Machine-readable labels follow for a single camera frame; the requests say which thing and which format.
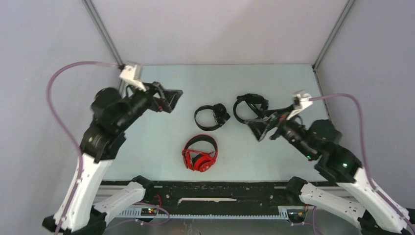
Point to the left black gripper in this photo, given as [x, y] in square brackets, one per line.
[168, 97]

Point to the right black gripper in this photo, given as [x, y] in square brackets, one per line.
[258, 127]

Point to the red headphones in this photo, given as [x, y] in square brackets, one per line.
[196, 160]

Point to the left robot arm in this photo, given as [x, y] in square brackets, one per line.
[113, 114]

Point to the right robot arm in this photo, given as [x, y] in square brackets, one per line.
[372, 211]

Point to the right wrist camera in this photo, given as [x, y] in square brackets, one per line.
[301, 101]

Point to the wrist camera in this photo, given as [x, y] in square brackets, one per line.
[131, 74]
[301, 101]

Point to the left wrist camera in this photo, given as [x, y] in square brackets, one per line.
[131, 74]

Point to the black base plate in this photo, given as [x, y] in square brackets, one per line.
[219, 198]

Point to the aluminium frame rail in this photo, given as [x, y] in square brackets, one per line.
[147, 212]

